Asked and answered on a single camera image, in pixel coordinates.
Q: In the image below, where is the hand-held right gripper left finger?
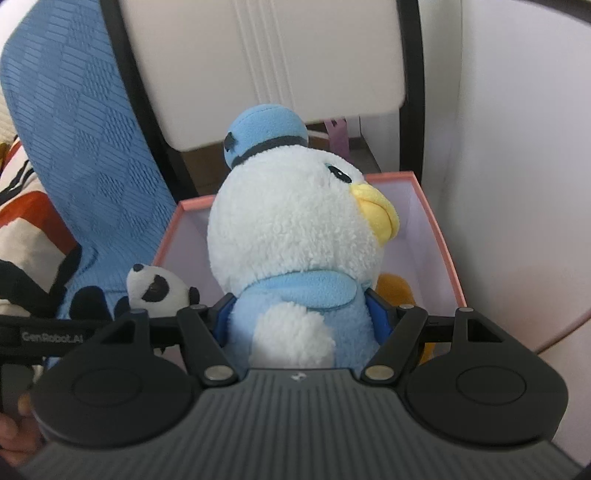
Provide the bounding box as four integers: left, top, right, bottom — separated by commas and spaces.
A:
99, 292, 240, 387

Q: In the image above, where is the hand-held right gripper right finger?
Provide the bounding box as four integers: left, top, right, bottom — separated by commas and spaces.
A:
361, 288, 509, 385

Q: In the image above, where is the brown bear plush blue shirt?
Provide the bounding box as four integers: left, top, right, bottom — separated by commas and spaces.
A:
375, 272, 437, 367

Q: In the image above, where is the pink box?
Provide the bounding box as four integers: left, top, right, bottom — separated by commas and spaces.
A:
150, 172, 468, 366

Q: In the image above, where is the small panda plush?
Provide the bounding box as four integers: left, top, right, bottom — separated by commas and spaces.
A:
69, 263, 201, 321

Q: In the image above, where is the white blue duck plush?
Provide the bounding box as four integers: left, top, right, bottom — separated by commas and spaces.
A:
207, 104, 402, 371

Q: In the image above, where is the person's left hand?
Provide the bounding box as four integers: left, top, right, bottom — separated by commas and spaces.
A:
0, 396, 45, 456

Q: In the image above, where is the red white black striped blanket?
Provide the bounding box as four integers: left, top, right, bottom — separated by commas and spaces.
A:
0, 138, 85, 320

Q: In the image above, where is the purple ribbon item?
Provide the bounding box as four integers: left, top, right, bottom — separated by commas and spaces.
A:
323, 117, 352, 163

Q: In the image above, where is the blue textured cushion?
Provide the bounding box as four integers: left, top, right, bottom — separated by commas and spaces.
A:
0, 0, 179, 320

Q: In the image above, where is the cream quilted sofa cover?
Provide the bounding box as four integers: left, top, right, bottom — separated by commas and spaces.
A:
0, 99, 22, 149

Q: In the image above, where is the white chair with black frame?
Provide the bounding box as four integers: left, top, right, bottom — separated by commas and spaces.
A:
99, 0, 426, 205

